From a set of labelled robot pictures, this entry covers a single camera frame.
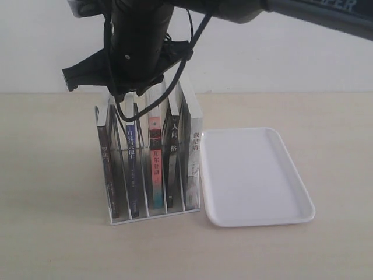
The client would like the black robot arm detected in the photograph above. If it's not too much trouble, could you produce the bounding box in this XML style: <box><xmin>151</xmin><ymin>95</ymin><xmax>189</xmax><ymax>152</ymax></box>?
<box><xmin>62</xmin><ymin>1</ymin><xmax>372</xmax><ymax>96</ymax></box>

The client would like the clear acrylic book rack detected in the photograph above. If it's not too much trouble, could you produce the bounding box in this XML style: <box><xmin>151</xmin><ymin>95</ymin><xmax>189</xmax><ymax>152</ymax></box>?
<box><xmin>106</xmin><ymin>98</ymin><xmax>201</xmax><ymax>225</ymax></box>

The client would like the black spine book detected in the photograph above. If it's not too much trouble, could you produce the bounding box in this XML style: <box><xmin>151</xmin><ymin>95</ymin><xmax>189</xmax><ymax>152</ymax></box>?
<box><xmin>162</xmin><ymin>88</ymin><xmax>180</xmax><ymax>208</ymax></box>

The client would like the white spine thick book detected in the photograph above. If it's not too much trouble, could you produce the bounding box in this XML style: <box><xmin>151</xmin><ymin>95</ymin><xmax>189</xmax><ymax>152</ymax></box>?
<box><xmin>177</xmin><ymin>75</ymin><xmax>203</xmax><ymax>211</ymax></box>

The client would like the dark brown spine book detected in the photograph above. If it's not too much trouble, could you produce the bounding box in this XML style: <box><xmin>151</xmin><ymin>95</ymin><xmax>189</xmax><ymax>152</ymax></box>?
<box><xmin>96</xmin><ymin>94</ymin><xmax>121</xmax><ymax>219</ymax></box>

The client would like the white plastic tray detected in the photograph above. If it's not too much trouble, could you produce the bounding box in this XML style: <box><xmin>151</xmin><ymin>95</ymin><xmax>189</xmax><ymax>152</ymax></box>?
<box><xmin>200</xmin><ymin>127</ymin><xmax>316</xmax><ymax>228</ymax></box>

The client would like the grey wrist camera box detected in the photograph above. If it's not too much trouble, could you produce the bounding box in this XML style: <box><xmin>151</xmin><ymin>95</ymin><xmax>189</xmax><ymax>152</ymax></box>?
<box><xmin>67</xmin><ymin>0</ymin><xmax>111</xmax><ymax>18</ymax></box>

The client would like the blue moon cover book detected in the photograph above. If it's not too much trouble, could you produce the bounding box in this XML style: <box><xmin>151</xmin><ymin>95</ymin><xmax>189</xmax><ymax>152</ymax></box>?
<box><xmin>125</xmin><ymin>121</ymin><xmax>139</xmax><ymax>218</ymax></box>

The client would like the black cable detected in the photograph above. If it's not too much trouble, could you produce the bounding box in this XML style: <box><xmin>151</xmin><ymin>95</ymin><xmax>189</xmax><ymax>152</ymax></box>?
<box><xmin>103</xmin><ymin>8</ymin><xmax>213</xmax><ymax>123</ymax></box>

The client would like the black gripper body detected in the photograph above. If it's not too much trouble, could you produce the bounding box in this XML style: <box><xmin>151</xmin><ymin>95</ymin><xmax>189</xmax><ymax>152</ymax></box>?
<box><xmin>105</xmin><ymin>1</ymin><xmax>174</xmax><ymax>96</ymax></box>

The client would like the pink teal spine book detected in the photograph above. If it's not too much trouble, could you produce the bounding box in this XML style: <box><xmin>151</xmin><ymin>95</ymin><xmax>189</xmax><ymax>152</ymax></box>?
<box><xmin>147</xmin><ymin>105</ymin><xmax>164</xmax><ymax>209</ymax></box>

